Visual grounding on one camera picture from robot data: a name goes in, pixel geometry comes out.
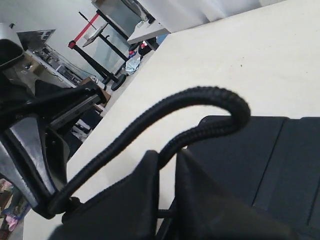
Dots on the black red equipment stand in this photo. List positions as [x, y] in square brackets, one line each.
[103, 45]

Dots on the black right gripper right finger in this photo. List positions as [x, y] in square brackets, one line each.
[205, 211]

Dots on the grey background desk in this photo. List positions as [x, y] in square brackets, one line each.
[145, 31]

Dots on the cluttered background workbench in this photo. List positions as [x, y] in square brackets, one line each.
[43, 60]

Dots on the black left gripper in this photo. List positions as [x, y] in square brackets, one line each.
[33, 157]

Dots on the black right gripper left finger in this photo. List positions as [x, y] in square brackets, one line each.
[126, 210]

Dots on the black plastic case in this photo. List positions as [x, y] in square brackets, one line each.
[271, 165]

